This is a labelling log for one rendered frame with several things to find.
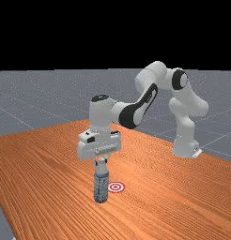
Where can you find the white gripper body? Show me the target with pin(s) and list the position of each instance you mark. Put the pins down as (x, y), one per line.
(100, 146)

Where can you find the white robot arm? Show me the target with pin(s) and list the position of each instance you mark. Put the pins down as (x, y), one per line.
(183, 93)

